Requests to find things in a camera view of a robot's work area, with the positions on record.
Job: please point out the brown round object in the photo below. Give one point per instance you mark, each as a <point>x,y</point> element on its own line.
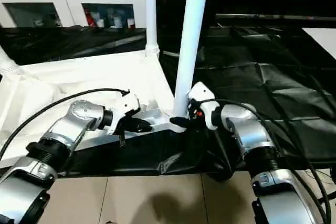
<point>109,222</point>

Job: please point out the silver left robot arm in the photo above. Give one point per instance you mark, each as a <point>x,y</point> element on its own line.
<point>65,127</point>

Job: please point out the black mat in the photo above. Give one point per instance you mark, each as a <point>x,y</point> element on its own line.
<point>262,90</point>

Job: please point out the dark metal stand leg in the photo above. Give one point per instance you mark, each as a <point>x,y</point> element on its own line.
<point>328,198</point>

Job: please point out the long metal rod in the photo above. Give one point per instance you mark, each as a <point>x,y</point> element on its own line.
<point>275,17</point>

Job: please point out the white plastic table top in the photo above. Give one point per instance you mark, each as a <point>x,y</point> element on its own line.
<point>78,74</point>

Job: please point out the white sheet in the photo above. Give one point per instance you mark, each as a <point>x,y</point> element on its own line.
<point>324,40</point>

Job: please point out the white plastic table leg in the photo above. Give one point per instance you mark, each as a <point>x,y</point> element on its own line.
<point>151,11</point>
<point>191,37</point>
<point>8,61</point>

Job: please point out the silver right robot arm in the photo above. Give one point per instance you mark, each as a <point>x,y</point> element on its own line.
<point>249,129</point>

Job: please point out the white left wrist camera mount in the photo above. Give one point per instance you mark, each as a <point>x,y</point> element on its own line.
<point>126,106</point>

